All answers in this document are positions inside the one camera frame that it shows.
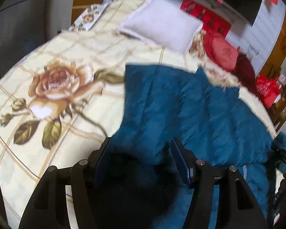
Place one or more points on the wooden chair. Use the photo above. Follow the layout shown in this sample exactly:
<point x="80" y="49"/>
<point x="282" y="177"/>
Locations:
<point x="277" y="113"/>

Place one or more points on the grey wardrobe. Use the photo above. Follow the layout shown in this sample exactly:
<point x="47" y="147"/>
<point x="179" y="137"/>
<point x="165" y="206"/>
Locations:
<point x="27" y="24"/>

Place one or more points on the large blue padded jacket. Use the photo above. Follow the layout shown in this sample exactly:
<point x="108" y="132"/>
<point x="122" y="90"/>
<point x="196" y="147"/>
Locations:
<point x="138" y="184"/>

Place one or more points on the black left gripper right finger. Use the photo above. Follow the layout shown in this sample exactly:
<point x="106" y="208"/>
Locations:
<point x="220" y="195"/>

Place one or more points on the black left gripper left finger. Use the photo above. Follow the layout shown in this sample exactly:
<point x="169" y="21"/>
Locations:
<point x="66" y="196"/>

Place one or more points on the cream floral plaid bedspread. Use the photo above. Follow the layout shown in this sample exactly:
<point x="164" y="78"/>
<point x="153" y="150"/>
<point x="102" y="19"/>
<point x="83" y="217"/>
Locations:
<point x="59" y="102"/>

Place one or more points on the red shopping bag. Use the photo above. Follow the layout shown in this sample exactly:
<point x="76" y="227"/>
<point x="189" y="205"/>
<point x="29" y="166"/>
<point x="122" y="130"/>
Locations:
<point x="267" y="89"/>

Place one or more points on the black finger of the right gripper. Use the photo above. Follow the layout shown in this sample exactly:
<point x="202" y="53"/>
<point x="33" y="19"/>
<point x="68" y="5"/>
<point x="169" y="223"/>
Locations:
<point x="280" y="154"/>

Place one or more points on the red headboard decoration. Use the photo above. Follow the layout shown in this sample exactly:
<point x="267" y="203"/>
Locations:
<point x="211" y="21"/>

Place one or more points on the white square pillow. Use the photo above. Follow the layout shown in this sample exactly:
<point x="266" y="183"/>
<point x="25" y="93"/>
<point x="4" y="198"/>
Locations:
<point x="161" y="22"/>

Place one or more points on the dark red round cushion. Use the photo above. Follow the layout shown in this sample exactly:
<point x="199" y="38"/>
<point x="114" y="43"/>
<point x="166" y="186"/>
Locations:
<point x="244" y="72"/>

